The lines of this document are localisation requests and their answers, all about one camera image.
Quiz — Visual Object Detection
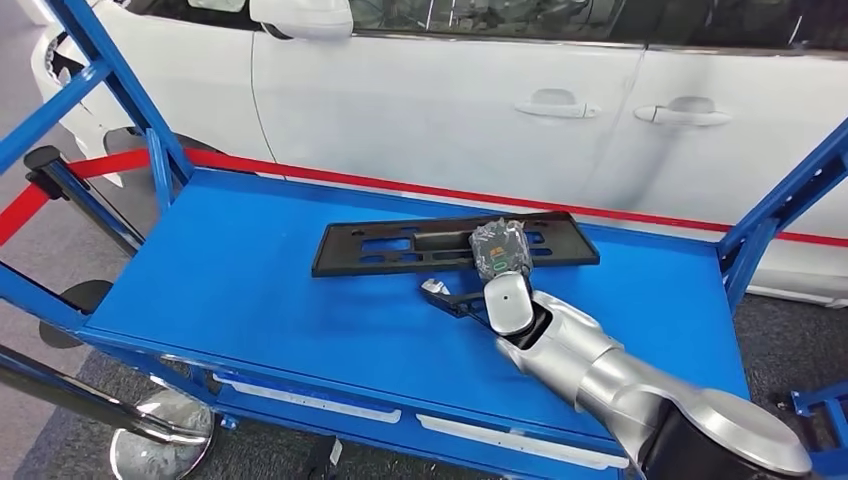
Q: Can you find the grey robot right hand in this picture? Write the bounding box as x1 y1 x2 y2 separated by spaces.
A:
468 218 535 281

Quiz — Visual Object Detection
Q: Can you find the black plastic plate bracket part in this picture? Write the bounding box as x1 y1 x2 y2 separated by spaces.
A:
311 210 601 278

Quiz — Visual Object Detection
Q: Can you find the blue metal shelf rack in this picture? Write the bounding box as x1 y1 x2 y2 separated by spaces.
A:
0 0 848 480

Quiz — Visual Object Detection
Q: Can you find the red barrier belt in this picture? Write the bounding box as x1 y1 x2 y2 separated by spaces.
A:
0 146 848 250

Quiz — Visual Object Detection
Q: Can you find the white car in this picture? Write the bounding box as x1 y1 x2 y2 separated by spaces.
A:
29 0 848 309

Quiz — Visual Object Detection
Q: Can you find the small blue metal rack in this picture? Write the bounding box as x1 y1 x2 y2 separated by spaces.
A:
788 380 848 480

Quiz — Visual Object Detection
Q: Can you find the black round floor disc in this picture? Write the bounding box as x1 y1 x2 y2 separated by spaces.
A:
38 279 115 350

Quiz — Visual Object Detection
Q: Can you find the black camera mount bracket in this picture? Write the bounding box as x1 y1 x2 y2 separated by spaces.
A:
420 286 495 331

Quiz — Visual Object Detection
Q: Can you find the chrome stanchion post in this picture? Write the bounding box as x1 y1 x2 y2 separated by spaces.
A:
23 145 146 256
0 344 217 480

